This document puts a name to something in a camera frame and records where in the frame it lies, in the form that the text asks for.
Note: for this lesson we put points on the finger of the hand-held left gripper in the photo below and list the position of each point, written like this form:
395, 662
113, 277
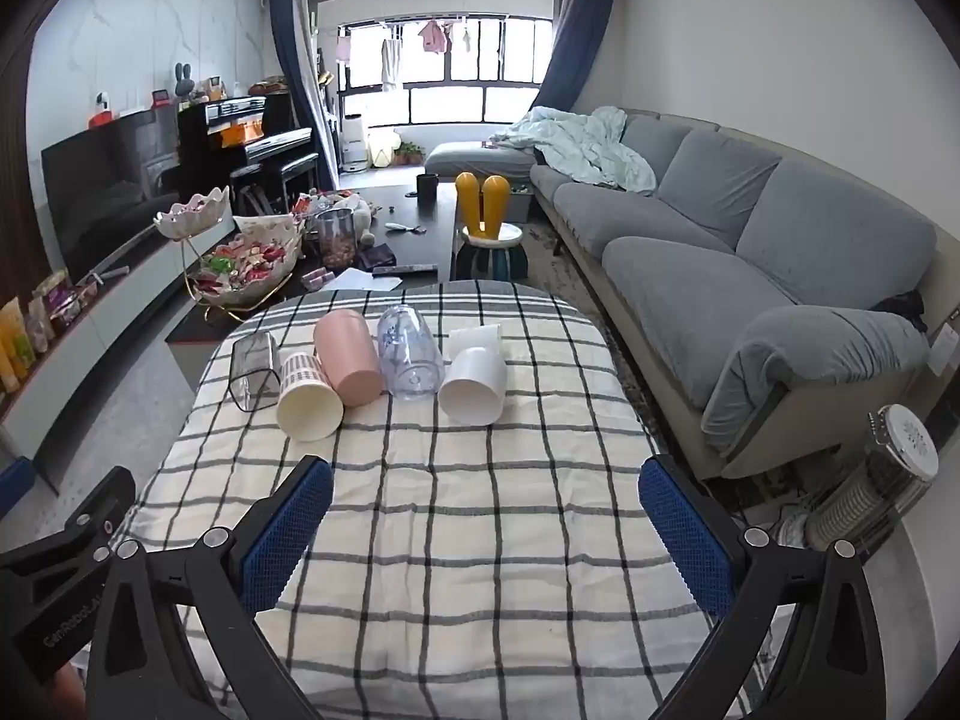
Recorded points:
75, 525

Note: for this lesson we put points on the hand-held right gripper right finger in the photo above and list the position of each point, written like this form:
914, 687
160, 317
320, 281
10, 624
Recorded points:
686, 540

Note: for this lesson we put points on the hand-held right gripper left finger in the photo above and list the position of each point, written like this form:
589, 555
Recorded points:
289, 532

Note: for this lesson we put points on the cream pink striped cup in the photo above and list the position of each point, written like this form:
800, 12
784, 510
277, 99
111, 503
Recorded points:
309, 405

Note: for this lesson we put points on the clear square glass cup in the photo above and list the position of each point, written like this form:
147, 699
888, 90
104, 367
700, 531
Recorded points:
253, 371

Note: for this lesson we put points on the clear plastic cup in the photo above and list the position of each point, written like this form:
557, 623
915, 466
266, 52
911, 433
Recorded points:
409, 356

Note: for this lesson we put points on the white round cup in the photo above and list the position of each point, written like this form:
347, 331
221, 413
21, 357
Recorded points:
472, 390

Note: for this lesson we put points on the white square cup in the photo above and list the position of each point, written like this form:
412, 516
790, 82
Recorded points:
474, 336

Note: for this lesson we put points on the black cup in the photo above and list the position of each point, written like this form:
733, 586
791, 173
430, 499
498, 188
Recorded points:
427, 186

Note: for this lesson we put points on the white tv cabinet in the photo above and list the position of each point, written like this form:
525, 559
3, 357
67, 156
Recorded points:
90, 345

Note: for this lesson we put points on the yellow snack packet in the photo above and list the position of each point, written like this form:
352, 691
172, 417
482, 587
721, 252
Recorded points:
13, 345

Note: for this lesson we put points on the black white checked tablecloth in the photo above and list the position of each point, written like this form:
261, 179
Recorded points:
480, 510

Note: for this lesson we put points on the white cylindrical heater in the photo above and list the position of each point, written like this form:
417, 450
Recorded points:
870, 480

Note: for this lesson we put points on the white paper sheet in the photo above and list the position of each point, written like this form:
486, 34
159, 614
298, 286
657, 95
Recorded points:
364, 280

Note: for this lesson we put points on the large white shell snack bowl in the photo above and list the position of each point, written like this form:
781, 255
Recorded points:
247, 262

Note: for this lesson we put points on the dark remote control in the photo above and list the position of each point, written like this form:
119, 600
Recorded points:
405, 268

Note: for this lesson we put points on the purple cloth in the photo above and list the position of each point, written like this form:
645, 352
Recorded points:
373, 256

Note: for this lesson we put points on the clear snack jar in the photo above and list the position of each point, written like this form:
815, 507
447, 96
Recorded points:
337, 240

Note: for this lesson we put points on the grey sofa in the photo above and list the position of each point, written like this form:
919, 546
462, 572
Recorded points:
750, 240

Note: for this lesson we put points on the dark coffee table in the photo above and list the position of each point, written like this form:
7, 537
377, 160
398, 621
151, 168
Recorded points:
412, 240

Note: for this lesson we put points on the black bag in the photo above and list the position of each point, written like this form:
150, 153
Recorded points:
904, 307

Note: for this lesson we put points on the small white shell bowl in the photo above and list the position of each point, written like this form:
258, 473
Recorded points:
193, 216

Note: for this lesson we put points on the black television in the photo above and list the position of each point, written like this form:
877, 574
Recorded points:
105, 180

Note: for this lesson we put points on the black piano bench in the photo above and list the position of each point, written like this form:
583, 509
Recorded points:
266, 180

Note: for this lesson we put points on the yellow rabbit ear stool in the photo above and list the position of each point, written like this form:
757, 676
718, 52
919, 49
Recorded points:
491, 210

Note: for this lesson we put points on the white air purifier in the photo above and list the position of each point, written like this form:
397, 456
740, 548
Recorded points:
355, 142

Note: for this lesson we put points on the potted plant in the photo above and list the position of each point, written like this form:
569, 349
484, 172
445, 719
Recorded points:
409, 153

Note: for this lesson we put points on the black piano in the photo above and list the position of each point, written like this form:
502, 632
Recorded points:
240, 135

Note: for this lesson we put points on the light blue blanket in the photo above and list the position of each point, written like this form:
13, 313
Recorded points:
592, 146

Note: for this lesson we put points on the red white desk gadget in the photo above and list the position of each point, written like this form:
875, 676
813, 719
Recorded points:
102, 112

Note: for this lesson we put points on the grey rabbit figure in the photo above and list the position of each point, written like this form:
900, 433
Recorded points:
184, 81

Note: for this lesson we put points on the blue curtain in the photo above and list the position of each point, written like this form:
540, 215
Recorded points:
296, 75
574, 45

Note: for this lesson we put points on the white hanging garment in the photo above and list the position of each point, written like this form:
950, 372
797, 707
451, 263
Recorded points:
391, 64

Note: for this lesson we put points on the pink hanging garment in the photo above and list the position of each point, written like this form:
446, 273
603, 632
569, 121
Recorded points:
433, 36

